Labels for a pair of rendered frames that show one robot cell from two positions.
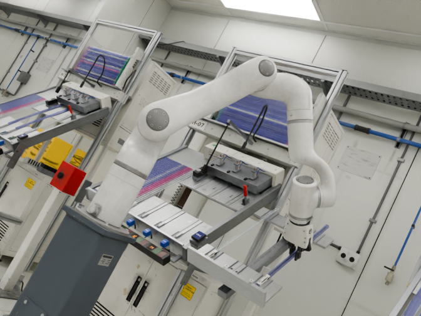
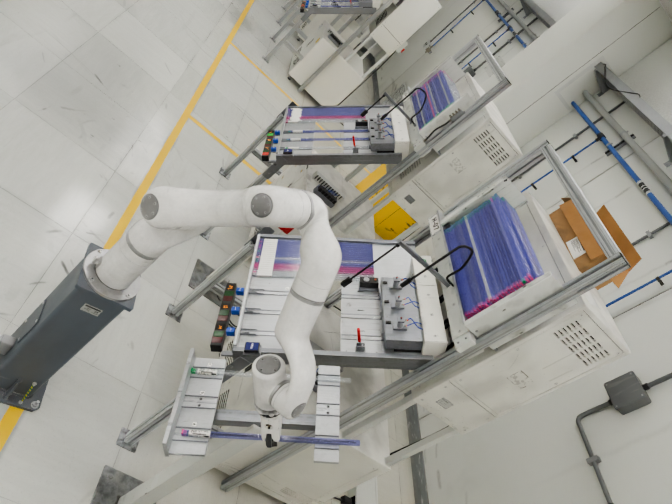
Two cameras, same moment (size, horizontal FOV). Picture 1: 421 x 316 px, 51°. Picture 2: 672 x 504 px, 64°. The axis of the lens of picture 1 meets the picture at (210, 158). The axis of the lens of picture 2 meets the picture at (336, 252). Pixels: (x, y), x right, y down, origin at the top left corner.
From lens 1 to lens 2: 1.39 m
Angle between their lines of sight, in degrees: 42
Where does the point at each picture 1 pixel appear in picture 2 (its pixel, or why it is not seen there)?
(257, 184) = (391, 337)
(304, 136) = (287, 315)
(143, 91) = (459, 150)
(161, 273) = not seen: hidden behind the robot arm
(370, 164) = not seen: outside the picture
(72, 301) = (53, 325)
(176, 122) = (166, 219)
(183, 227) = (268, 328)
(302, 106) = (303, 276)
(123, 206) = (116, 273)
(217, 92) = (224, 206)
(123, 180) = (120, 249)
